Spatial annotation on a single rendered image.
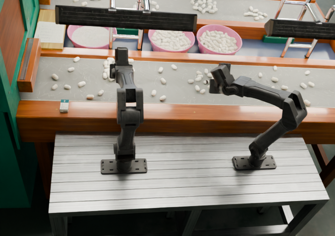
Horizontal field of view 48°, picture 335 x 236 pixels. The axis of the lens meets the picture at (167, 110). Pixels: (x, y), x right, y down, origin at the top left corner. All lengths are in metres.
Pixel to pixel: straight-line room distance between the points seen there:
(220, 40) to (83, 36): 0.78
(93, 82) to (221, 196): 0.81
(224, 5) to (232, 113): 0.96
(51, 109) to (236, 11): 1.38
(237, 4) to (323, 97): 0.88
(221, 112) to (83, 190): 0.72
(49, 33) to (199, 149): 0.99
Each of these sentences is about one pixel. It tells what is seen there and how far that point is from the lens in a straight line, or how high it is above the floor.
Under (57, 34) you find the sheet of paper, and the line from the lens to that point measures 2.11.
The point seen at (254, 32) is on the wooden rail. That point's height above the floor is 0.73.
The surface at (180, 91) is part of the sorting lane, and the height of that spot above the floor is 0.74.
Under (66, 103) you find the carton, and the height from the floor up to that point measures 0.79.
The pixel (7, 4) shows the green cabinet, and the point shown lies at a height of 1.15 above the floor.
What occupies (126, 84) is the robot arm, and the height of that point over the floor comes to 1.10.
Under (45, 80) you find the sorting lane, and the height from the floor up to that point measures 0.74.
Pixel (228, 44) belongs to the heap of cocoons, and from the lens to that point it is 2.24.
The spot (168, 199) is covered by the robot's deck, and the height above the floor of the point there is 0.67.
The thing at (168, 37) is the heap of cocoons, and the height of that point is 0.73.
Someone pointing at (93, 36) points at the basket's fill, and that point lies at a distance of 2.15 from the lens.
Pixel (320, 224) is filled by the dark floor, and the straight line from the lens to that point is 2.62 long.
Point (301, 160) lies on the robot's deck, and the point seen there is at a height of 0.67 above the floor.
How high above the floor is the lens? 2.07
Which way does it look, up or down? 48 degrees down
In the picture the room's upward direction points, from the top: 12 degrees clockwise
